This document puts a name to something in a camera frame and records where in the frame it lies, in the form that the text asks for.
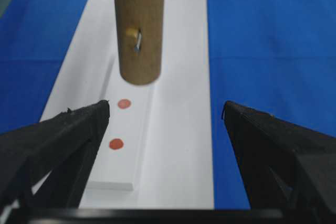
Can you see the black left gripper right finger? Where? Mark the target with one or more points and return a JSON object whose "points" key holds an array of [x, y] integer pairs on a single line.
{"points": [[283, 165]]}

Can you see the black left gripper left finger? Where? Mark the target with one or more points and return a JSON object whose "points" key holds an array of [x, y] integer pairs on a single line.
{"points": [[48, 164]]}

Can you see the wooden mallet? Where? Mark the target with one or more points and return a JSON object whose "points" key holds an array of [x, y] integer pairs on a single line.
{"points": [[140, 36]]}

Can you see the red dot mark middle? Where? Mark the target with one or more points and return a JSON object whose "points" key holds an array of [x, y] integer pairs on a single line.
{"points": [[116, 144]]}

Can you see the red dot mark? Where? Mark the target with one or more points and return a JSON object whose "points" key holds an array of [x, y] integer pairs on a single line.
{"points": [[124, 103], [116, 144]]}

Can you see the red dot mark near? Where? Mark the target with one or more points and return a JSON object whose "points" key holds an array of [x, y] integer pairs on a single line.
{"points": [[124, 103]]}

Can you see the small white marked block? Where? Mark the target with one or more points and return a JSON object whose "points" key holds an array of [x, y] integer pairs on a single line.
{"points": [[121, 169]]}

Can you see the large white board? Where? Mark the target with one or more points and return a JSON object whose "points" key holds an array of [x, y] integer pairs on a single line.
{"points": [[177, 170]]}

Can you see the blue table mat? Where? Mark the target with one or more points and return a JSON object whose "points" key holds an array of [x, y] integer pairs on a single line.
{"points": [[276, 56]]}

